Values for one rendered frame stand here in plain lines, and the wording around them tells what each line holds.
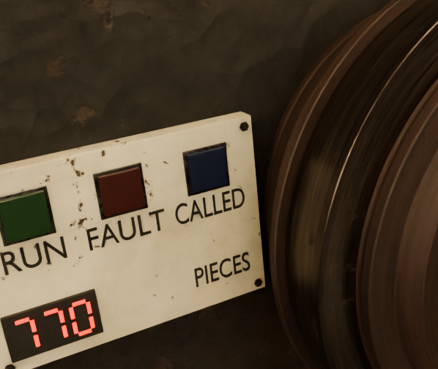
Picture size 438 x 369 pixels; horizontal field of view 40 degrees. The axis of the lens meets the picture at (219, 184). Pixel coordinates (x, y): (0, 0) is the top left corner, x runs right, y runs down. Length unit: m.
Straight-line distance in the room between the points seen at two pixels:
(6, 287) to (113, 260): 0.09
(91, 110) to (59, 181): 0.07
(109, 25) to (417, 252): 0.30
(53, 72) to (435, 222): 0.32
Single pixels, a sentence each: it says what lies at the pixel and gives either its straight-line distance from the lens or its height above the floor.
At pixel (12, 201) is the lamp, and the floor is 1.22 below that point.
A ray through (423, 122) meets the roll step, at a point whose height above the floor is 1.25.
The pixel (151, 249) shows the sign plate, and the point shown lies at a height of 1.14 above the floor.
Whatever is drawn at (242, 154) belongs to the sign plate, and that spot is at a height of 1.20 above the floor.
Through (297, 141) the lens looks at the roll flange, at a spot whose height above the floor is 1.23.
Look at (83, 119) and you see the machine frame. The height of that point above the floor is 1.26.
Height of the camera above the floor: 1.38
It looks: 21 degrees down
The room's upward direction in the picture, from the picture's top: 6 degrees counter-clockwise
